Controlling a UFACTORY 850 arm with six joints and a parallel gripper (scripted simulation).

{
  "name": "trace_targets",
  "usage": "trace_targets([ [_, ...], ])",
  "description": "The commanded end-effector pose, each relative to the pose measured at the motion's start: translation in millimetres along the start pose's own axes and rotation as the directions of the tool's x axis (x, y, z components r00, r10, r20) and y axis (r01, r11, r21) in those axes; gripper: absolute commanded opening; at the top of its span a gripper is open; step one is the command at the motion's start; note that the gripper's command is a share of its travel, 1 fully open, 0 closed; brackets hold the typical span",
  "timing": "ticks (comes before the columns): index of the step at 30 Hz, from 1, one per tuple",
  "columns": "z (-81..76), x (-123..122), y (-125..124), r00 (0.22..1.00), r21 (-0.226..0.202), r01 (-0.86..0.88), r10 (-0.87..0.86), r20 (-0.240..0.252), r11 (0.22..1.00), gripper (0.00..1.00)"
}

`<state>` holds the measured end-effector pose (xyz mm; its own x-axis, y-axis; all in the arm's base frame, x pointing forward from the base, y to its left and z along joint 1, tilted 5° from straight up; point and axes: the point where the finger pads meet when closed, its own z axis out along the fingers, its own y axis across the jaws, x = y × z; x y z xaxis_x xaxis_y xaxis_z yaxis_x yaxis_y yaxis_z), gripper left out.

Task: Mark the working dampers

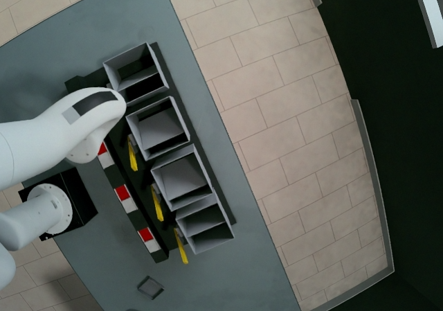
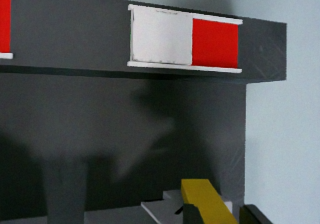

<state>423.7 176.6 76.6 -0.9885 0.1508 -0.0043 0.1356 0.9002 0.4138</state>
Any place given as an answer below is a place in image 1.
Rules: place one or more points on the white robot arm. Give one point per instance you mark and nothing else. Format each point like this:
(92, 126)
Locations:
(28, 148)

